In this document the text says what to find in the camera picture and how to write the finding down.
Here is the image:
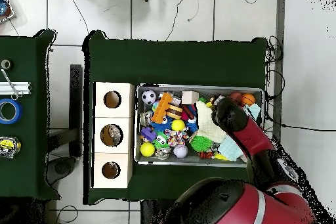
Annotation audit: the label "wooden box with three holes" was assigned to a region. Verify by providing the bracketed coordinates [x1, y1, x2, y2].
[91, 81, 135, 189]

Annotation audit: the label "cream knitted cloth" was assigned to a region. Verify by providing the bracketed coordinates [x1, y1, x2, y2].
[195, 100, 228, 143]

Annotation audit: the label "small cluttered tray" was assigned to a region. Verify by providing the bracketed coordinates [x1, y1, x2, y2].
[0, 0, 15, 24]

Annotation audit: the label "mint green knitted cloth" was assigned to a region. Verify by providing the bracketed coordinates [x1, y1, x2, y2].
[217, 102, 262, 162]

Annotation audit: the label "metal scissors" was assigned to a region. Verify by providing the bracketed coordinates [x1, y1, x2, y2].
[0, 68, 24, 101]

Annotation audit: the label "black cable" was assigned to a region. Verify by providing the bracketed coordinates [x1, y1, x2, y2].
[186, 0, 200, 22]
[65, 0, 91, 34]
[264, 70, 336, 132]
[165, 0, 191, 41]
[55, 204, 79, 224]

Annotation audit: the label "yellow tape measure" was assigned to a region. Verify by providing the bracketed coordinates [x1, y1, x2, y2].
[0, 135, 22, 160]

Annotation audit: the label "small grey tape roll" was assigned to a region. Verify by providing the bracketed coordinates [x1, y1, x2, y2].
[0, 58, 12, 71]

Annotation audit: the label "dark green tablecloth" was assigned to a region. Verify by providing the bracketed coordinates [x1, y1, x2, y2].
[0, 28, 61, 200]
[82, 30, 268, 206]

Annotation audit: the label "clear mesh bin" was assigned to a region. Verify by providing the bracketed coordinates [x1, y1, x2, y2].
[134, 84, 265, 168]

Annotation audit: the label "blue tape roll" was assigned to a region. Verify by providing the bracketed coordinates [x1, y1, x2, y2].
[0, 98, 24, 125]

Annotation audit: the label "purple toy block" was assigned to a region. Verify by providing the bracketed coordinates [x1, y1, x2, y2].
[140, 126, 158, 143]

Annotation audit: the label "plain wooden block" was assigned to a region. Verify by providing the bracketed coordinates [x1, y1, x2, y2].
[180, 90, 200, 104]

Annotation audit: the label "colourful knotted rope toy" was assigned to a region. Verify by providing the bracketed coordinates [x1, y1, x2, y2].
[163, 129, 190, 146]

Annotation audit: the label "toy burger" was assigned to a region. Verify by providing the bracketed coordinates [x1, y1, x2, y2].
[166, 104, 184, 120]

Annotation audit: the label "aluminium rail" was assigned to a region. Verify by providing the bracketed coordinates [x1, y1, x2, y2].
[0, 81, 32, 95]

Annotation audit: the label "yellow ball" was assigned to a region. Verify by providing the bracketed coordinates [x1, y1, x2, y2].
[171, 119, 186, 132]
[140, 142, 156, 158]

